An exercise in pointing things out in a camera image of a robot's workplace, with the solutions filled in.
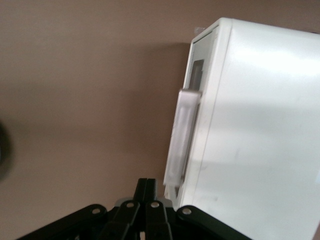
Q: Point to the white oven body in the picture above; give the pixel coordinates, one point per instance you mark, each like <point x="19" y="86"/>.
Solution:
<point x="262" y="125"/>

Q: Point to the dark round object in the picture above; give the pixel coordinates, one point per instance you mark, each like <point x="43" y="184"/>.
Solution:
<point x="3" y="150"/>

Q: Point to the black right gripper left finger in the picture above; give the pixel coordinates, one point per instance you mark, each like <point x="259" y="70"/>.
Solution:
<point x="125" y="217"/>

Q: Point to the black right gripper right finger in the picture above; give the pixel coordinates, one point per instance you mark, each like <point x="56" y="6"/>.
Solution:
<point x="156" y="220"/>

